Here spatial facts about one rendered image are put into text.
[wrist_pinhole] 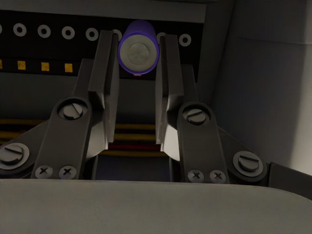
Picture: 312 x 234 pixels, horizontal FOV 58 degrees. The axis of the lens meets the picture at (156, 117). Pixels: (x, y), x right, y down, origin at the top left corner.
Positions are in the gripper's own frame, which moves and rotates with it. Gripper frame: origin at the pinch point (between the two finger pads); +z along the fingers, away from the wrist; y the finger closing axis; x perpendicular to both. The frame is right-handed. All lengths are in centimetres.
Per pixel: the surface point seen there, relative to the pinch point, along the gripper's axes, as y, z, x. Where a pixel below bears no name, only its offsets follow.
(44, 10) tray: -8.0, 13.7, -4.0
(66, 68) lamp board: -6.4, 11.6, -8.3
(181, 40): 3.7, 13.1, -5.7
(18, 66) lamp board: -10.6, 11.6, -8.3
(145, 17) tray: 0.4, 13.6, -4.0
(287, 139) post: 8.6, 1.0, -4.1
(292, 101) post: 8.6, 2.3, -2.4
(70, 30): -6.0, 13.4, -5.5
